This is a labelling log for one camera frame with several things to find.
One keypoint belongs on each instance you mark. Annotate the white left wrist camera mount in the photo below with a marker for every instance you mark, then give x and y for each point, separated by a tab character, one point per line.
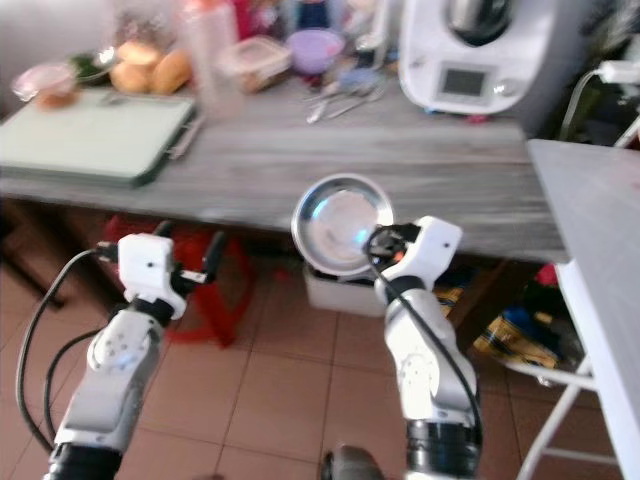
145	268

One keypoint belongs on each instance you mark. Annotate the white kitchen machine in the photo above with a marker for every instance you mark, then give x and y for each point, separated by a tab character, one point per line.
460	80

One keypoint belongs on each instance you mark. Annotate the white table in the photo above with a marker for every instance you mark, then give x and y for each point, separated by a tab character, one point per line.
590	230

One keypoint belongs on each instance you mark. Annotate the clear lidded food container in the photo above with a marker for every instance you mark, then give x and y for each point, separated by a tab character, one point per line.
255	62

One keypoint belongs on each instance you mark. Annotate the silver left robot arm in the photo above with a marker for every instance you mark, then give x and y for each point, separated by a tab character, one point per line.
110	380

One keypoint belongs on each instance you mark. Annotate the white plastic bin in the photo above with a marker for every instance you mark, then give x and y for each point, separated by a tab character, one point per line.
340	295

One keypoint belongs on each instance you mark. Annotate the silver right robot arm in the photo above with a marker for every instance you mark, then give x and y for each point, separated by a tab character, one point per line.
420	370

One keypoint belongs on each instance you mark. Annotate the red plastic stool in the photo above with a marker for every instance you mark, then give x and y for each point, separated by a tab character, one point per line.
230	300

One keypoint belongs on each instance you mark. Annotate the bowl of green leaves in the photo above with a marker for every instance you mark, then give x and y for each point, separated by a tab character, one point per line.
93	66

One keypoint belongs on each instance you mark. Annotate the light green cutting board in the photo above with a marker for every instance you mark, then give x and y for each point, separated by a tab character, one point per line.
90	135

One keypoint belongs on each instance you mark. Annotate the clear bottle orange cap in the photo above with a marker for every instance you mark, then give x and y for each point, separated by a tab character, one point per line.
210	60

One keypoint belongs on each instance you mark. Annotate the purple bowl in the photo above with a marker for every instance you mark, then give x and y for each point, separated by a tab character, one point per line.
315	50

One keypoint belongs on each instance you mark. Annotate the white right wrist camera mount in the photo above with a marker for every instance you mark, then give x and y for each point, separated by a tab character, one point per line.
437	250

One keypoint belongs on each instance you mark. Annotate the metal spoon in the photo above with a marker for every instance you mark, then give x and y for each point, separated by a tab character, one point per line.
345	105

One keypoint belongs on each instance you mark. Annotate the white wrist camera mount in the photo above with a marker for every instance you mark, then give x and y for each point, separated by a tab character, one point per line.
145	268
437	250

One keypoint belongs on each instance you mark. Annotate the round steel bowl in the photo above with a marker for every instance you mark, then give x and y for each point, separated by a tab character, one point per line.
340	225

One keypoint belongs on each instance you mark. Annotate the white power plug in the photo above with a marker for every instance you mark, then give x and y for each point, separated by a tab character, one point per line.
620	71

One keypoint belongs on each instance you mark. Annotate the yellow blue package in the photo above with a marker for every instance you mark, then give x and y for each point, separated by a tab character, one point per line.
510	340

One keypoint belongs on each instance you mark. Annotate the golden bread roll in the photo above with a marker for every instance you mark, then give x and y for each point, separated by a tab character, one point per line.
172	72
138	52
130	78

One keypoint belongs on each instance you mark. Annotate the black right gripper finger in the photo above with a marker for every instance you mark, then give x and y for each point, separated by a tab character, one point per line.
377	241

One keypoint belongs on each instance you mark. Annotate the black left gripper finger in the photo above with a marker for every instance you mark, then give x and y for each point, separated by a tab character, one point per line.
215	255

